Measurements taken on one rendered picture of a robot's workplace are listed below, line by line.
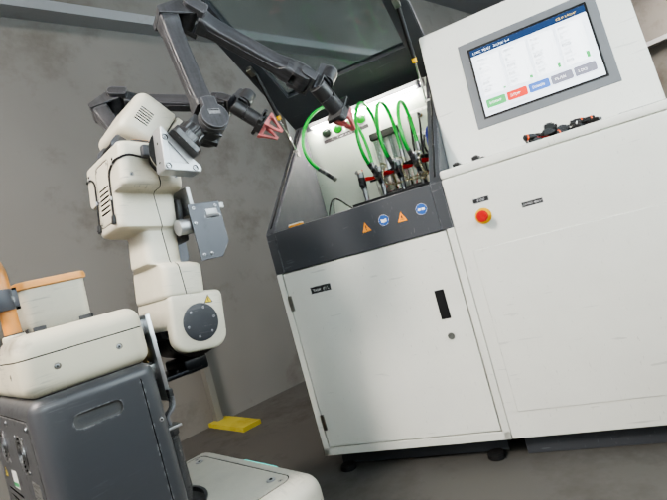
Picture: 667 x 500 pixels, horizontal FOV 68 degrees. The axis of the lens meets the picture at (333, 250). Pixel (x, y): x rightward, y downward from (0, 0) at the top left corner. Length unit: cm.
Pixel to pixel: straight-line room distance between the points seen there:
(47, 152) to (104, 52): 77
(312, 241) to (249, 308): 166
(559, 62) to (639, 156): 49
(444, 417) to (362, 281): 54
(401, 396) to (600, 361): 65
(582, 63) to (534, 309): 85
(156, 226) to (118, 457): 60
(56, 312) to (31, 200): 181
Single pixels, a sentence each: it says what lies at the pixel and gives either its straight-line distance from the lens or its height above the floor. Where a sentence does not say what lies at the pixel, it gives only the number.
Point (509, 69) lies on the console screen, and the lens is 200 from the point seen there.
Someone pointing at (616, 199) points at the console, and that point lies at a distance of 166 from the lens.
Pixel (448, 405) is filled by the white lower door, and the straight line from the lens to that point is 182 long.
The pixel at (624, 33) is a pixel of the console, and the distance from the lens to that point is 203.
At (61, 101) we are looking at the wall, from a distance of 330.
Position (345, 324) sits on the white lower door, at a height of 55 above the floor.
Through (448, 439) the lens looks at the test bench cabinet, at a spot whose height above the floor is 9.
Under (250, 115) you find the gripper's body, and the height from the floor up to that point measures 140.
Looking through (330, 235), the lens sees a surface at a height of 88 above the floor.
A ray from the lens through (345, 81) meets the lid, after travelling 231.
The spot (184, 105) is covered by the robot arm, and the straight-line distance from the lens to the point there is 200.
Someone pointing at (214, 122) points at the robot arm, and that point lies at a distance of 138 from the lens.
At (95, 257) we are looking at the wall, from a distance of 306.
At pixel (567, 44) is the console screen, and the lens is 202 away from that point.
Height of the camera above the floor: 80
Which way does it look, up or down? 1 degrees up
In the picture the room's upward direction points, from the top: 15 degrees counter-clockwise
